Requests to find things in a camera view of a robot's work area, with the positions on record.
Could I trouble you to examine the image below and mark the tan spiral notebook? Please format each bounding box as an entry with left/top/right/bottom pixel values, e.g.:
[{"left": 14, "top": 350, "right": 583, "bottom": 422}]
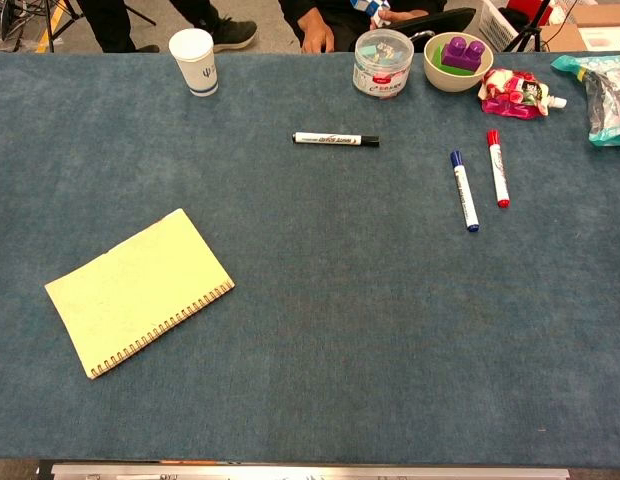
[{"left": 43, "top": 207, "right": 236, "bottom": 380}]

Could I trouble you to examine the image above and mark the white paper cup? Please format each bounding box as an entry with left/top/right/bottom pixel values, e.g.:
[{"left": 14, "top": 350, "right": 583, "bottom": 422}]
[{"left": 168, "top": 27, "right": 220, "bottom": 98}]

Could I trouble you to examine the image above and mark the blue felt table cloth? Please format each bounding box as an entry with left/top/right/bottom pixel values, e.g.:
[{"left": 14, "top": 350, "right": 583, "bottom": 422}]
[{"left": 0, "top": 50, "right": 620, "bottom": 464}]

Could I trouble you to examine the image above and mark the black whiteboard marker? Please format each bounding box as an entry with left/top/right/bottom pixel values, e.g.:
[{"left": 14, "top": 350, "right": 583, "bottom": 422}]
[{"left": 291, "top": 131, "right": 381, "bottom": 149}]

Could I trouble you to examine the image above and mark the blue whiteboard marker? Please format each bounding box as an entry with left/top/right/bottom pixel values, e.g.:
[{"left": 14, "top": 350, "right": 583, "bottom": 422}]
[{"left": 449, "top": 149, "right": 481, "bottom": 233}]

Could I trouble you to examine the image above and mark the clear plastic clip jar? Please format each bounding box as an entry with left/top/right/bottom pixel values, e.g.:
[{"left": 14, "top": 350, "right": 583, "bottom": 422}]
[{"left": 352, "top": 28, "right": 415, "bottom": 100}]

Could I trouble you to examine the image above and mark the red whiteboard marker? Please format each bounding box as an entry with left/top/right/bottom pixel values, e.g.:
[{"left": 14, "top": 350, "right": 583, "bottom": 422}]
[{"left": 486, "top": 129, "right": 511, "bottom": 209}]

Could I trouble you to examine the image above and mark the beige bowl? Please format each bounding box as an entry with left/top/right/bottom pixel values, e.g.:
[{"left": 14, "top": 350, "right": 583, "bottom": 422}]
[{"left": 422, "top": 31, "right": 495, "bottom": 93}]

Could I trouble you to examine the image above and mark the green building block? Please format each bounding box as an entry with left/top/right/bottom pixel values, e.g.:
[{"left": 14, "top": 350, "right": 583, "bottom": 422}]
[{"left": 431, "top": 44, "right": 476, "bottom": 77}]

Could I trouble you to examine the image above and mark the seated person in black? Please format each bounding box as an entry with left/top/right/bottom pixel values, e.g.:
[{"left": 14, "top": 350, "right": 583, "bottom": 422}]
[{"left": 277, "top": 0, "right": 449, "bottom": 55}]

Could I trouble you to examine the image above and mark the purple building block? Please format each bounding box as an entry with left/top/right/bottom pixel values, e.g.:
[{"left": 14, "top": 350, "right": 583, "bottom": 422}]
[{"left": 442, "top": 34, "right": 487, "bottom": 71}]

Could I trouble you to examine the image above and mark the pink snack pouch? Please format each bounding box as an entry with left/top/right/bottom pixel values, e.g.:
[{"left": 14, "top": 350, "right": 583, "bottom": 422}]
[{"left": 477, "top": 67, "right": 568, "bottom": 121}]

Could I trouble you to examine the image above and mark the black laptop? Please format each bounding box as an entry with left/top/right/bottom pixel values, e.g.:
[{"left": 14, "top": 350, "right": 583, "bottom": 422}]
[{"left": 384, "top": 7, "right": 477, "bottom": 40}]

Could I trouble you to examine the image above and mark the white plastic basket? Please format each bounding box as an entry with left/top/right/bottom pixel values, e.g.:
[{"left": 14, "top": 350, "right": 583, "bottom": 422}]
[{"left": 478, "top": 0, "right": 521, "bottom": 51}]

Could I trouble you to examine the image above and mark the person in black trousers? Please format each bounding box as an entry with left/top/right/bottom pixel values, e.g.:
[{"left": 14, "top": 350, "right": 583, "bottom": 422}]
[{"left": 77, "top": 0, "right": 259, "bottom": 54}]

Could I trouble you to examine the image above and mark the black tripod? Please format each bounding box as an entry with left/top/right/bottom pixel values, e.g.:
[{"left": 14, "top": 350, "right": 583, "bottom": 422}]
[
  {"left": 39, "top": 0, "right": 157, "bottom": 54},
  {"left": 503, "top": 0, "right": 554, "bottom": 53}
]

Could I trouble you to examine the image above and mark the red container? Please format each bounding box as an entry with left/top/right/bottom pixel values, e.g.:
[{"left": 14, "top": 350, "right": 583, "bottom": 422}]
[{"left": 506, "top": 0, "right": 559, "bottom": 24}]

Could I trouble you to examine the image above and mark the cardboard box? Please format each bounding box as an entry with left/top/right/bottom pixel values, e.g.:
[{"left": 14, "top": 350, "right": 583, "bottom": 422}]
[{"left": 539, "top": 4, "right": 620, "bottom": 53}]

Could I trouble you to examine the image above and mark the teal plastic bag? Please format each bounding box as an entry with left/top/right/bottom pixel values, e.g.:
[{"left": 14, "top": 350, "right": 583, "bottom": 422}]
[{"left": 550, "top": 53, "right": 620, "bottom": 148}]

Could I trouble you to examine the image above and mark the aluminium frame rail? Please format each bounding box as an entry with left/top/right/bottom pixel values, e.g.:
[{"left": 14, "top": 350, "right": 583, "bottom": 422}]
[{"left": 49, "top": 462, "right": 571, "bottom": 480}]

